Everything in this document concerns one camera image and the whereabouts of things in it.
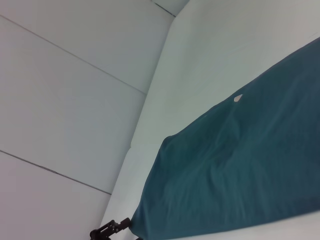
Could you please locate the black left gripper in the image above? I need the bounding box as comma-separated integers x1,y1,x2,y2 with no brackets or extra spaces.
89,217,133,240

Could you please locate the blue t-shirt with white print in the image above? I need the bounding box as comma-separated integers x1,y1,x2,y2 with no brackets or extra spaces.
130,36,320,240

